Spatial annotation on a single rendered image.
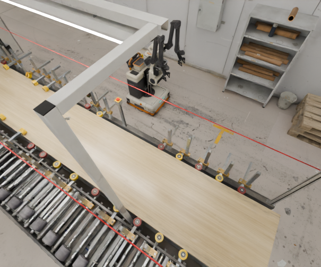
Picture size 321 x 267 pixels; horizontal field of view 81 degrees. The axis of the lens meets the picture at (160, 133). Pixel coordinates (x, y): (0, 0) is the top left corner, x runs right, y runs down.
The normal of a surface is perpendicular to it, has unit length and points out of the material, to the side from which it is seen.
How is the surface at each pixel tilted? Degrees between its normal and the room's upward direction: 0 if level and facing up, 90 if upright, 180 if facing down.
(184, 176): 0
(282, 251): 0
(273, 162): 0
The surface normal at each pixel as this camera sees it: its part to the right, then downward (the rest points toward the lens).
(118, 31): -0.47, 0.33
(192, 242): -0.01, -0.57
